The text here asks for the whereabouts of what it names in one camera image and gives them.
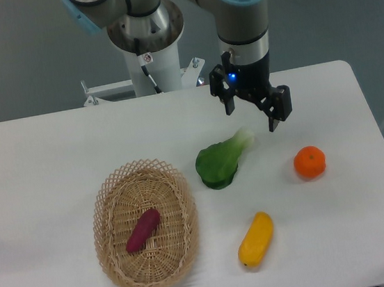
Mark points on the yellow mango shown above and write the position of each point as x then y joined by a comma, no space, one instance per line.
256,242

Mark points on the orange mandarin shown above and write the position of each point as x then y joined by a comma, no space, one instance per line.
310,162

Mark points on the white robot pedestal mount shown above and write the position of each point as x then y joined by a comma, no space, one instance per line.
149,74

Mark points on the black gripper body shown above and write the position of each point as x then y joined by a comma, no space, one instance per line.
248,81

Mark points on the woven wicker oval basket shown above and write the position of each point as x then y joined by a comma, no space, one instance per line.
169,253

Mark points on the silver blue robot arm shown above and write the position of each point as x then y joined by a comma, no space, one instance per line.
147,32

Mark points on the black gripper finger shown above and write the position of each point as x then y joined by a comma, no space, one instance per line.
217,89
276,104

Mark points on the green bok choy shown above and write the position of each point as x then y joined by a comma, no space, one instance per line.
217,164

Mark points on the purple sweet potato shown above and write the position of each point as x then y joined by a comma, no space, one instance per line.
144,228

